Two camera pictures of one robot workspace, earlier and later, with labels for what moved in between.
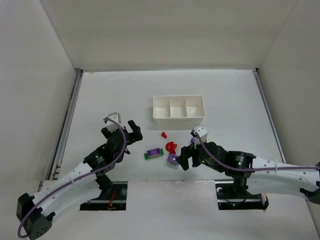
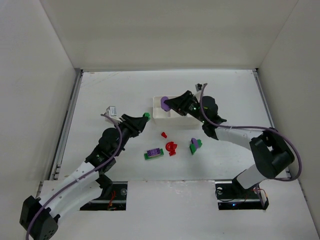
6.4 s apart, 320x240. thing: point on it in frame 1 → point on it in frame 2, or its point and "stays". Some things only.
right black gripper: x=189 y=155 → x=186 y=103
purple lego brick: x=171 y=158 → x=165 y=106
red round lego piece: x=171 y=147 stays
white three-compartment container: x=178 y=112 stays
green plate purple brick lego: x=154 y=153 stays
